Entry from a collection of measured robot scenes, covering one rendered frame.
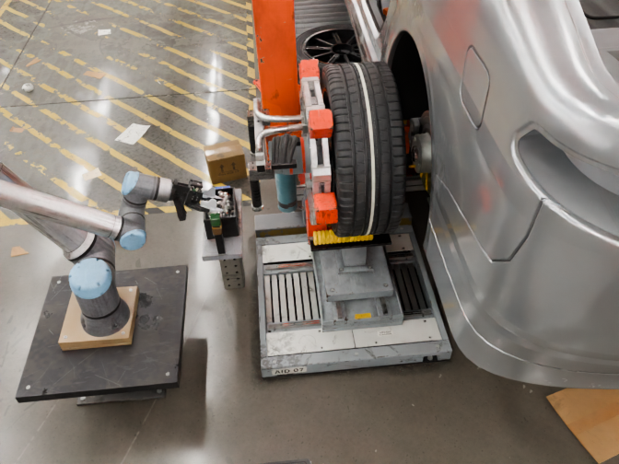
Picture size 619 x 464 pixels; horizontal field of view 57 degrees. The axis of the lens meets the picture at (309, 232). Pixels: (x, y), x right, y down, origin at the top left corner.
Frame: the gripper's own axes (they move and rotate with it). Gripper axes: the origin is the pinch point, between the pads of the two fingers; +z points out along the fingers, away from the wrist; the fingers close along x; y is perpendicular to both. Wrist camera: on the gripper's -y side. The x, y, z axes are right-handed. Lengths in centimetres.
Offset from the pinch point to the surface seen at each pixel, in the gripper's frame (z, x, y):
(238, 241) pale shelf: 14.8, 2.4, -19.5
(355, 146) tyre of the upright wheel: 28, -23, 54
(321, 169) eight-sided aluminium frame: 22, -22, 42
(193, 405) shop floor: 9, -45, -72
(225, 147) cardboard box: 25, 110, -45
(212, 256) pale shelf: 4.5, -3.8, -24.6
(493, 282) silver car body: 41, -92, 68
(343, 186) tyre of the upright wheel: 28, -28, 42
